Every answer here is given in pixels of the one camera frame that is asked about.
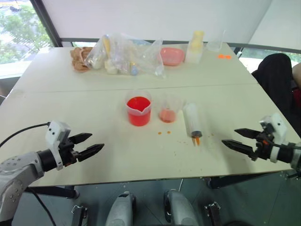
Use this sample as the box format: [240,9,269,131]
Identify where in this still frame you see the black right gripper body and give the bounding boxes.
[255,128,275,160]

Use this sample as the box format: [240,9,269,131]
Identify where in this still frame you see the large clear plastic syringe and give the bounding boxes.
[182,102,204,147]

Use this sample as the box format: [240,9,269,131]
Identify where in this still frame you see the black metal latch bracket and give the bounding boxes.
[71,204,89,226]
[204,201,223,226]

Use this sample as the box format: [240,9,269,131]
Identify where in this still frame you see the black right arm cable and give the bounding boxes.
[265,138,301,149]

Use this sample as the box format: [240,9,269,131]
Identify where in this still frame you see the white bottle with yellow cap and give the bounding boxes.
[184,30,206,65]

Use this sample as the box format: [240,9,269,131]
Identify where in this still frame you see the grey rounded robot leg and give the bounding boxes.
[104,191,137,226]
[163,188,201,226]

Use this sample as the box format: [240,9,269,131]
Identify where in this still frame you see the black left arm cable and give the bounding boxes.
[0,122,52,147]

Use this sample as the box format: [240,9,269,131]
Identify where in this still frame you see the person in red top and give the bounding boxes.
[291,61,301,105]

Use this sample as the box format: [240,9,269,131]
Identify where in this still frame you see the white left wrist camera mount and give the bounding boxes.
[45,121,71,171]

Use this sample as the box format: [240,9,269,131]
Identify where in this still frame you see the black table frame leg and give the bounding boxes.
[207,172,284,189]
[23,186,79,200]

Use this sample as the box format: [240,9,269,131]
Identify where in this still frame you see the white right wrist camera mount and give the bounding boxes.
[259,113,288,145]

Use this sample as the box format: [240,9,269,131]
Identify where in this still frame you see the clear plastic bag with bottles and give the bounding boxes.
[84,32,143,76]

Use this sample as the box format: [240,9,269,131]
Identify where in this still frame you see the beaker with red liquid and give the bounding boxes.
[124,89,152,127]

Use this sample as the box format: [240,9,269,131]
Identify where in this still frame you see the pink plastic bowl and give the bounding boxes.
[160,47,186,67]

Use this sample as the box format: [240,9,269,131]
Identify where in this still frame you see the small clear plastic cup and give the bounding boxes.
[158,93,183,124]

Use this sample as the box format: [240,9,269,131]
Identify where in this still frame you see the black window frame post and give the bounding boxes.
[30,0,63,48]

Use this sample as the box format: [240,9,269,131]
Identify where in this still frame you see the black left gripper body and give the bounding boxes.
[58,137,79,167]

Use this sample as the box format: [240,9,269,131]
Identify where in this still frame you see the clear empty measuring beaker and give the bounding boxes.
[206,30,227,52]

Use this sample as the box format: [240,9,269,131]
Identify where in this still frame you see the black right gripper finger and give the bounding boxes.
[221,139,257,161]
[234,128,260,140]

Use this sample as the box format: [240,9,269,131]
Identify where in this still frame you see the empty clear plastic bag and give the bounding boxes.
[140,38,166,80]

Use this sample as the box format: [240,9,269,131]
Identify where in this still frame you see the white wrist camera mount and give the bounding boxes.
[45,121,71,171]
[259,113,288,145]

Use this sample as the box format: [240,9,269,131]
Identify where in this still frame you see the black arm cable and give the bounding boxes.
[0,122,52,147]
[265,138,301,149]

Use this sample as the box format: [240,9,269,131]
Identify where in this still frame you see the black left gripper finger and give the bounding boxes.
[77,143,105,162]
[69,133,93,145]

